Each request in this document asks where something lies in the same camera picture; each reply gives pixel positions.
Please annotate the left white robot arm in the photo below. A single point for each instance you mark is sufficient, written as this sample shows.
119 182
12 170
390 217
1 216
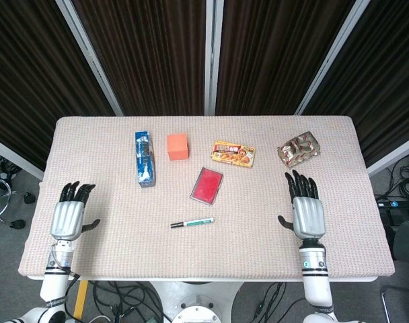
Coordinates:
54 286

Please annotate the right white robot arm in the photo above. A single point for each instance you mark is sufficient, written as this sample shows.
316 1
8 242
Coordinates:
317 286

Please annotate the red clear-lidded flat case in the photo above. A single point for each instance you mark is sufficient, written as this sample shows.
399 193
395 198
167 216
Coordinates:
207 185

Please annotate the black power strip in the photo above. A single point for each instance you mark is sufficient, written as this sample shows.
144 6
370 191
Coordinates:
398 203

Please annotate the white partition bottom rail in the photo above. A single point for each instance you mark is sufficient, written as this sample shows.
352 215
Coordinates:
16 156
396 154

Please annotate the gold foil snack bag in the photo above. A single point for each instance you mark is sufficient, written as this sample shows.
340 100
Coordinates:
298 149

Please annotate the yellow curry roux box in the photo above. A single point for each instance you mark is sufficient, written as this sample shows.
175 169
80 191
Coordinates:
233 154

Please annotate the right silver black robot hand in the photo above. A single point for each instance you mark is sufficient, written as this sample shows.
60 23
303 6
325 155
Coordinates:
308 218

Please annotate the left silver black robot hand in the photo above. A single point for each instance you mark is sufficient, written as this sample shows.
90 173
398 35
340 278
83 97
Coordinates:
66 218

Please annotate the black chair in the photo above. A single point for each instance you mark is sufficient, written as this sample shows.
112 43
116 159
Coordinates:
408 240

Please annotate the blue rectangular box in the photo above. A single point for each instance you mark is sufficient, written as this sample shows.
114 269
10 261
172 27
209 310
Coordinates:
145 158

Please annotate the dark brown partition panel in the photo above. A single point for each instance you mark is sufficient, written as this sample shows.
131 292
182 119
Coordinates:
150 50
386 67
278 43
29 67

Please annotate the white partition post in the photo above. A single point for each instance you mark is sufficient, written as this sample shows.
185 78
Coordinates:
213 57
332 57
90 57

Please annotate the black marker cap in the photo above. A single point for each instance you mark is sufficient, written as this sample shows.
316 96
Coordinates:
177 224

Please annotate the white green marker body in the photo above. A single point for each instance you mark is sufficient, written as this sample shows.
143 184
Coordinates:
199 221

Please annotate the orange foam cube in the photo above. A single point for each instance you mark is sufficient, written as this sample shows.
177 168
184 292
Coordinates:
177 148

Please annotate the beige woven table cloth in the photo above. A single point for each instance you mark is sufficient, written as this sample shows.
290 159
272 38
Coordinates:
123 235

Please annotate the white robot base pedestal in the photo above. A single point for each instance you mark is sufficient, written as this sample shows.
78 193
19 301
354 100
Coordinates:
164 294

